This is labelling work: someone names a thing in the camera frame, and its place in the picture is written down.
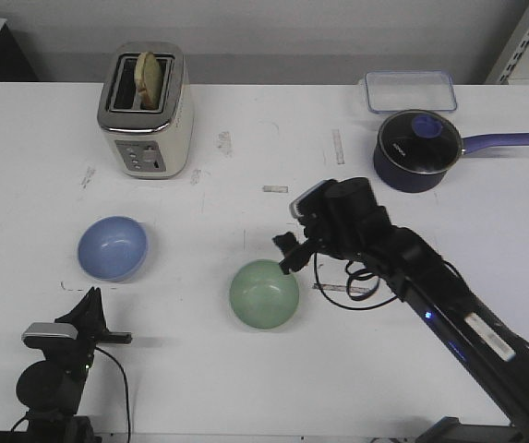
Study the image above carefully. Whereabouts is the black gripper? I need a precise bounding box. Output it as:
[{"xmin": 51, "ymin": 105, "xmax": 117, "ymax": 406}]
[
  {"xmin": 272, "ymin": 177, "xmax": 391, "ymax": 275},
  {"xmin": 54, "ymin": 287, "xmax": 133, "ymax": 365}
]

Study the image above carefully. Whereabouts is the green bowl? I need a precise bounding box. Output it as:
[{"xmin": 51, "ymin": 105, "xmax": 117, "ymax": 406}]
[{"xmin": 229, "ymin": 259, "xmax": 300, "ymax": 329}]

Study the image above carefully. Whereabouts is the blue bowl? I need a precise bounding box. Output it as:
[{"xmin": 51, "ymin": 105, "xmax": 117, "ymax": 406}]
[{"xmin": 77, "ymin": 216, "xmax": 149, "ymax": 282}]

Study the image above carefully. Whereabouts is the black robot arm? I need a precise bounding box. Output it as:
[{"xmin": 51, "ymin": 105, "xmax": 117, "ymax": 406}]
[
  {"xmin": 273, "ymin": 177, "xmax": 529, "ymax": 442},
  {"xmin": 10, "ymin": 287, "xmax": 132, "ymax": 442}
]

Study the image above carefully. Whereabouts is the dark blue saucepan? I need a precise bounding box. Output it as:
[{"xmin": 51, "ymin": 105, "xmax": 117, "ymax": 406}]
[{"xmin": 373, "ymin": 109, "xmax": 529, "ymax": 193}]

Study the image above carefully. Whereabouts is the glass pot lid blue knob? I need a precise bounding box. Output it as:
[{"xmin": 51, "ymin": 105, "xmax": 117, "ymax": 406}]
[{"xmin": 378, "ymin": 109, "xmax": 463, "ymax": 174}]

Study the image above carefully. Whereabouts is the clear plastic container blue rim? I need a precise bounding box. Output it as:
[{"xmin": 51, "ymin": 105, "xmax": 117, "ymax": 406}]
[{"xmin": 359, "ymin": 70, "xmax": 457, "ymax": 114}]

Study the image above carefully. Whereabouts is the cream and chrome toaster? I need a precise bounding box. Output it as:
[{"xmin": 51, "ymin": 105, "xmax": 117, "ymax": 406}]
[{"xmin": 97, "ymin": 42, "xmax": 194, "ymax": 179}]

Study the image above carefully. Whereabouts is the slice of toast bread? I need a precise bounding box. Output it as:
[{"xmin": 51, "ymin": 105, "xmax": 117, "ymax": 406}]
[{"xmin": 134, "ymin": 52, "xmax": 162, "ymax": 110}]

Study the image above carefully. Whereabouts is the white slotted metal shelf upright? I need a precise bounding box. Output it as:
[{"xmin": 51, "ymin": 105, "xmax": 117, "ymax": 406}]
[{"xmin": 484, "ymin": 0, "xmax": 529, "ymax": 85}]

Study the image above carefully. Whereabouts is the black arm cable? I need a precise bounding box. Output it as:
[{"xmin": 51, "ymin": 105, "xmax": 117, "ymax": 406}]
[
  {"xmin": 310, "ymin": 251, "xmax": 403, "ymax": 313},
  {"xmin": 92, "ymin": 346, "xmax": 132, "ymax": 439}
]

